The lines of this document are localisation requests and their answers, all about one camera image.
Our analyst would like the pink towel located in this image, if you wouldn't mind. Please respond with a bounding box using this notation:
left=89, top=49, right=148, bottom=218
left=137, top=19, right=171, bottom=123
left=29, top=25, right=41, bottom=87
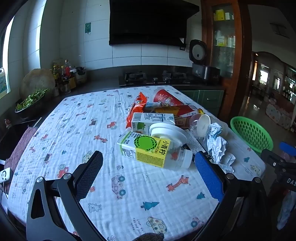
left=5, top=127, right=38, bottom=172

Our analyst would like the clear plastic cup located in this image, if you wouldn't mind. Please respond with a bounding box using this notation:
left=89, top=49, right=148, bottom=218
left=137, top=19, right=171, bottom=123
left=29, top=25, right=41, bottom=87
left=189, top=115, right=204, bottom=139

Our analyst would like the small white plastic cup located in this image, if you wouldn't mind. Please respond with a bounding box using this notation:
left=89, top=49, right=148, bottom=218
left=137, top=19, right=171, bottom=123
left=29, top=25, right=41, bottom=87
left=198, top=114, right=211, bottom=133

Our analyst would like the white drink carton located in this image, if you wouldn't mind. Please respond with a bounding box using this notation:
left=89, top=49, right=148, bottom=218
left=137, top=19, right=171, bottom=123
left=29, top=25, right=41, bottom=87
left=131, top=113, right=175, bottom=133

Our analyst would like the wooden glass door cabinet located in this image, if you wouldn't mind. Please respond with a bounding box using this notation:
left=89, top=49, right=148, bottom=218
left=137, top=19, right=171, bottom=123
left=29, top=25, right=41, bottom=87
left=201, top=0, right=252, bottom=98

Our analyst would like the person's right hand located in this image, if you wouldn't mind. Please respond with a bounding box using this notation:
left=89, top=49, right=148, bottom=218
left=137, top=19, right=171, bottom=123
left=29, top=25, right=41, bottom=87
left=277, top=190, right=296, bottom=230

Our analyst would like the red snack box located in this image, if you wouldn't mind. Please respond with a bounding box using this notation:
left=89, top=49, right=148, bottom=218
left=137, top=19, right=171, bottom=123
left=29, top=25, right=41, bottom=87
left=173, top=115, right=193, bottom=128

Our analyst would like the red gold snack tube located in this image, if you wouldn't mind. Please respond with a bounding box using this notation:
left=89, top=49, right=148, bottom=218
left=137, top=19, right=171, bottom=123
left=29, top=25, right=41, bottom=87
left=148, top=105, right=199, bottom=116

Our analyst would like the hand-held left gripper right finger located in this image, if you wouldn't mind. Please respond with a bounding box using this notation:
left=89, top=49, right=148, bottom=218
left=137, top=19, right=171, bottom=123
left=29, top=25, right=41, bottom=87
left=190, top=151, right=269, bottom=241

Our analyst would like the bowl of green vegetables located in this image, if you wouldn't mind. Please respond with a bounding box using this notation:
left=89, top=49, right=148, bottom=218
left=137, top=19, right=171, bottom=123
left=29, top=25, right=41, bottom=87
left=15, top=88, right=50, bottom=118

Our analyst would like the window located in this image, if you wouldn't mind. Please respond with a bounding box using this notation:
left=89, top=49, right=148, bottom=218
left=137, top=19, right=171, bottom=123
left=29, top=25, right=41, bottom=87
left=0, top=16, right=15, bottom=100

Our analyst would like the green kitchen cabinet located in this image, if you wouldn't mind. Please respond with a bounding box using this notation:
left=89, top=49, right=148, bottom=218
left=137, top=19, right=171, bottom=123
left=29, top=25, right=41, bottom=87
left=180, top=90, right=225, bottom=116

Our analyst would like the clear jar with white cap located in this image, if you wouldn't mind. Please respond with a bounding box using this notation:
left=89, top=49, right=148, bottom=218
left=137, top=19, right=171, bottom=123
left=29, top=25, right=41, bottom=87
left=165, top=144, right=193, bottom=169

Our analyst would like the crumpled white paper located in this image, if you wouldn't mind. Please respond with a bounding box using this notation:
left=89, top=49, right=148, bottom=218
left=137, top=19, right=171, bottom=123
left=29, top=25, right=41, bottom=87
left=203, top=123, right=236, bottom=173

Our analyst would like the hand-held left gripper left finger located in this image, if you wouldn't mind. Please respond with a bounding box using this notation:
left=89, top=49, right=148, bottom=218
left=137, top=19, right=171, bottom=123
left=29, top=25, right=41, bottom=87
left=26, top=150, right=107, bottom=241

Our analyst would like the round wooden cutting board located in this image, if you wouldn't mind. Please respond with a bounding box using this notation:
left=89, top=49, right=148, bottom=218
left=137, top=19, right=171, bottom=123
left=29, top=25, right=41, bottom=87
left=20, top=69, right=56, bottom=100

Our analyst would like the black range hood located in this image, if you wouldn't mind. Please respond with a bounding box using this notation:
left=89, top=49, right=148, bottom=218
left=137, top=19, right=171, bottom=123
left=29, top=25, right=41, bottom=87
left=109, top=0, right=200, bottom=46

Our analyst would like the green plastic basket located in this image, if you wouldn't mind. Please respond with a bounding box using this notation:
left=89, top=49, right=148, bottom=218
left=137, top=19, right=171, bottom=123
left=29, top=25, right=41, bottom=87
left=230, top=116, right=274, bottom=153

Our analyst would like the black rice cooker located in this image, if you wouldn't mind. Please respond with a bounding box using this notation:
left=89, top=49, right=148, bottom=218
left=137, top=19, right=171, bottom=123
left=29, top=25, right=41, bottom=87
left=189, top=39, right=221, bottom=84

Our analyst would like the red snack packet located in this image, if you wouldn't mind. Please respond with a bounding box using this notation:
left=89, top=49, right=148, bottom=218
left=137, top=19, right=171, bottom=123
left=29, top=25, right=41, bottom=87
left=126, top=91, right=148, bottom=129

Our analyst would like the black gas stove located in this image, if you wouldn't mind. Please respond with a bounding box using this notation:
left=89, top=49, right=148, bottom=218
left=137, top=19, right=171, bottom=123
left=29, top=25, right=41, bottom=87
left=119, top=71, right=192, bottom=87

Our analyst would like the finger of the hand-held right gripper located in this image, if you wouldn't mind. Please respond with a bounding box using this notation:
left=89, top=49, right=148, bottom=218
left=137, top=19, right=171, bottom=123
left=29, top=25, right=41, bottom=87
left=261, top=149, right=292, bottom=172
left=279, top=141, right=296, bottom=156

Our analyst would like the printed cartoon tablecloth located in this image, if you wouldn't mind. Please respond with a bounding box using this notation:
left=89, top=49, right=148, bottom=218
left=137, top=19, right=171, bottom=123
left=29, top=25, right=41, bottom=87
left=7, top=85, right=266, bottom=241

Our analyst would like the red cartoon paper cup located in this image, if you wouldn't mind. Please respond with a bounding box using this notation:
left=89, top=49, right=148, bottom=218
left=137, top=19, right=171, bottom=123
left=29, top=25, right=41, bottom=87
left=153, top=87, right=183, bottom=108

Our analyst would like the group of condiment bottles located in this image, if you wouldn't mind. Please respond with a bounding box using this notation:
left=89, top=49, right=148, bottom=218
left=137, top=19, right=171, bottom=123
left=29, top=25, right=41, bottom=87
left=51, top=59, right=78, bottom=95

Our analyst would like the small white device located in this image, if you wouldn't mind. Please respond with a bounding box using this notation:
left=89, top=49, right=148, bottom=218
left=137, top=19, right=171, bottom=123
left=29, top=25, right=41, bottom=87
left=0, top=168, right=11, bottom=186

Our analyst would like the flat printed plastic wrapper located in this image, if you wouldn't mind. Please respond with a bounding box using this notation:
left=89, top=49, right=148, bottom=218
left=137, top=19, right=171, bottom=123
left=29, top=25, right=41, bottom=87
left=184, top=130, right=205, bottom=155

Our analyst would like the yellow green drink carton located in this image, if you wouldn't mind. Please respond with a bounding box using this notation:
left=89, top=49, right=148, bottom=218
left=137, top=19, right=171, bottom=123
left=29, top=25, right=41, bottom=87
left=116, top=131, right=171, bottom=168

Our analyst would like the person's left hand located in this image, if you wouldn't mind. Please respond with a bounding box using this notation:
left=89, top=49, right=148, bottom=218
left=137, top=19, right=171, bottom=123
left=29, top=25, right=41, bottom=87
left=138, top=233, right=165, bottom=241

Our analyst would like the white play fence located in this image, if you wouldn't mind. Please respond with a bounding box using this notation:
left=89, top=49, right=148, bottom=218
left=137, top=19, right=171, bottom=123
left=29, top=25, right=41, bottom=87
left=265, top=102, right=296, bottom=130

